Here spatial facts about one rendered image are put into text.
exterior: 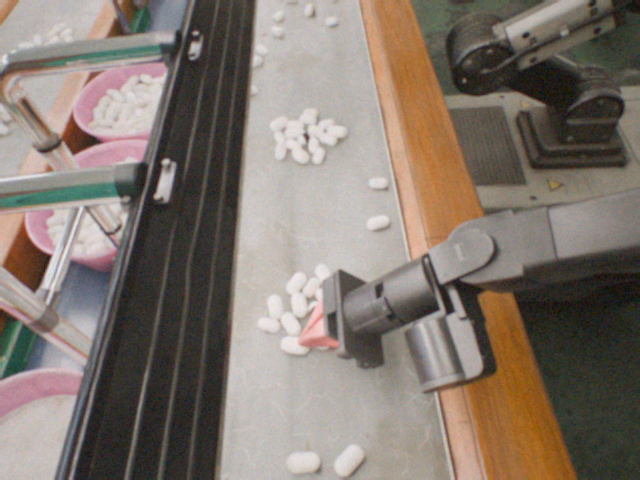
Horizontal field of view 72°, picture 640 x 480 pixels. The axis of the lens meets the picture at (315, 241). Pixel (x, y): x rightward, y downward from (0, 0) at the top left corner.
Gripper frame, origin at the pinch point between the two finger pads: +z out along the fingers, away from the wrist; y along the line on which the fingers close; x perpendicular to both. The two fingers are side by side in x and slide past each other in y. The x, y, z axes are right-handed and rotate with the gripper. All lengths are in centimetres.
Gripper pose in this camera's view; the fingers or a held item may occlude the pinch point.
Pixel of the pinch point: (305, 341)
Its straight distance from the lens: 56.2
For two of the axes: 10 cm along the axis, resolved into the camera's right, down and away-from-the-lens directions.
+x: 7.3, 3.8, 5.7
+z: -6.9, 4.5, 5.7
